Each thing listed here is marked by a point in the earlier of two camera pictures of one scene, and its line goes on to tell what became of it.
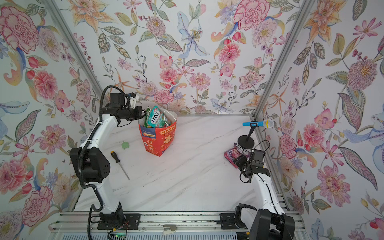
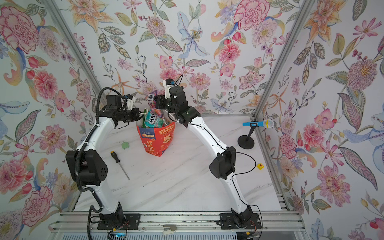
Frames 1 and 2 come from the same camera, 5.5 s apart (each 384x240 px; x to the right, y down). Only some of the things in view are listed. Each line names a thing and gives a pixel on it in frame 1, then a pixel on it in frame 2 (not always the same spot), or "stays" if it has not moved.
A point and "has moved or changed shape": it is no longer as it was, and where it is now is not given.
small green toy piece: [125, 145] stays
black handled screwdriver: [118, 161] stays
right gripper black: [240, 161] to [161, 102]
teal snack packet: [156, 119] has moved or changed shape
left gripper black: [137, 111] stays
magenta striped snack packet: [235, 152] to [152, 102]
